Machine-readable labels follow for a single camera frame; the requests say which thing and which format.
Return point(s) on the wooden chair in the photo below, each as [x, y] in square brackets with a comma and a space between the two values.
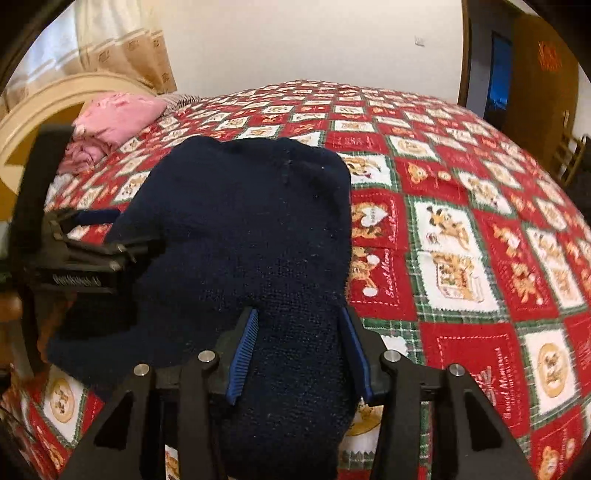
[570, 159]

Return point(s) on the brown wooden door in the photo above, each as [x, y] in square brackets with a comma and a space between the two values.
[545, 83]

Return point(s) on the cream wooden headboard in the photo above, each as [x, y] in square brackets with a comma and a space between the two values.
[27, 115]

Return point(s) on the striped pillow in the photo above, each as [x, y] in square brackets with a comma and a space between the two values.
[182, 100]

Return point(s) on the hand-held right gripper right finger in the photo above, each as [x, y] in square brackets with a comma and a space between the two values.
[358, 360]

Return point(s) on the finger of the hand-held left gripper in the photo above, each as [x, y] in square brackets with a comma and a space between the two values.
[97, 216]
[120, 251]

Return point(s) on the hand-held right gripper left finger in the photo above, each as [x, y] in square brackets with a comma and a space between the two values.
[242, 360]

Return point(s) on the pink folded quilt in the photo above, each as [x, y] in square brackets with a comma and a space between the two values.
[115, 120]

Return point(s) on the red printed bed blanket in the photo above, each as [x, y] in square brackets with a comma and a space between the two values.
[461, 184]

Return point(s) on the beige patterned curtain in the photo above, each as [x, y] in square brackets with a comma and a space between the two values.
[124, 46]

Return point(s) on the navy striped knit sweater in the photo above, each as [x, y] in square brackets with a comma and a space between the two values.
[240, 230]

